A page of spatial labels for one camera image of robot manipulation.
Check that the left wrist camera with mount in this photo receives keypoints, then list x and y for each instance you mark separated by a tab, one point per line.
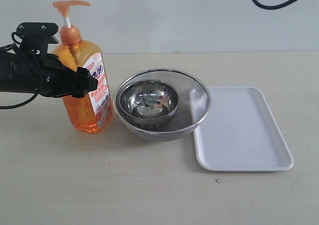
35	36

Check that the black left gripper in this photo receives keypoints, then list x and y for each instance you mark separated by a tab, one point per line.
56	80

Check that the orange pump soap bottle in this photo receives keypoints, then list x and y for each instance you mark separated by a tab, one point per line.
92	113

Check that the steel mesh strainer bowl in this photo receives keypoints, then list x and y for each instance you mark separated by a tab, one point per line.
194	105

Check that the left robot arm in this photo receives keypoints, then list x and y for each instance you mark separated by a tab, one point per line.
17	71

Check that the small stainless steel bowl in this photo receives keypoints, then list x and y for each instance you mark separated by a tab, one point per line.
149	102

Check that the white rectangular plastic tray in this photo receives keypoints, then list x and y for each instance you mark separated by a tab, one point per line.
240	134

